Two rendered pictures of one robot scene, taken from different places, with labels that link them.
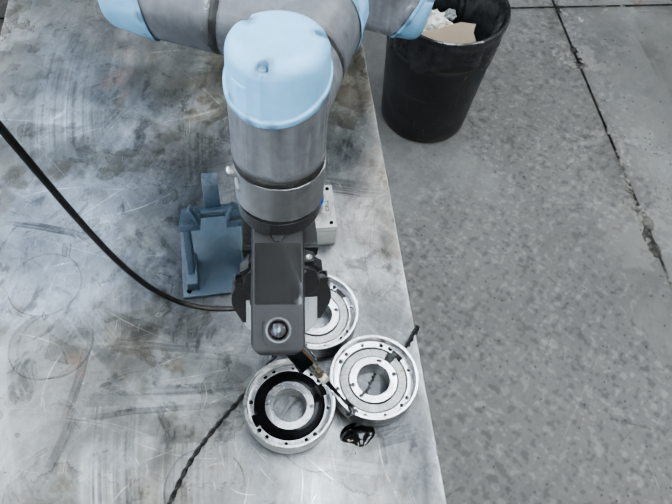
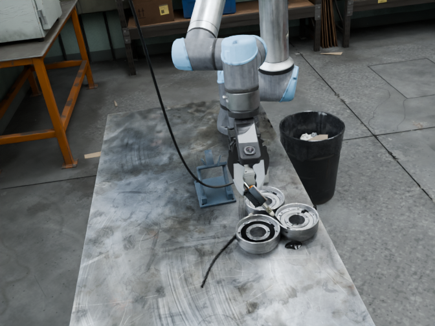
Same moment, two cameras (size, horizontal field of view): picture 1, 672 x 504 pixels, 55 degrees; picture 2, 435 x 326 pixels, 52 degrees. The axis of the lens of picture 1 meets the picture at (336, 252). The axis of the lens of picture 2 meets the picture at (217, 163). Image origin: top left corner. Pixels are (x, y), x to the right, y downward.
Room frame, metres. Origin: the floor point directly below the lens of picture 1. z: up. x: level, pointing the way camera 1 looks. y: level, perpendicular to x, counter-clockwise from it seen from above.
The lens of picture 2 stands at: (-0.58, 0.00, 1.55)
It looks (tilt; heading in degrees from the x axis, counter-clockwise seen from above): 32 degrees down; 8
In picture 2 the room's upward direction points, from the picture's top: 6 degrees counter-clockwise
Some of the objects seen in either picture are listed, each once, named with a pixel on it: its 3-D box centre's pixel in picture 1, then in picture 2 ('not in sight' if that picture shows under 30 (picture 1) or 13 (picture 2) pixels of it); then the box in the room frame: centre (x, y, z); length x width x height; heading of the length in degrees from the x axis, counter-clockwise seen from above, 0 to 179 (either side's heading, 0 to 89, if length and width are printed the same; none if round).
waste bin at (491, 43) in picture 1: (434, 62); (310, 159); (1.52, -0.23, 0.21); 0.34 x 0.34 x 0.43
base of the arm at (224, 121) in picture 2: not in sight; (237, 113); (0.84, 0.10, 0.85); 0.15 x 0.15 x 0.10
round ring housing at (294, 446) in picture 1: (289, 407); (257, 234); (0.23, 0.03, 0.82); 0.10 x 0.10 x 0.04
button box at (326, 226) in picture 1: (308, 211); (254, 170); (0.51, 0.04, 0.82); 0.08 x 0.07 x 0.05; 12
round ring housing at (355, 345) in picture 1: (372, 381); (296, 222); (0.28, -0.06, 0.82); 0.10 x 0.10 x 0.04
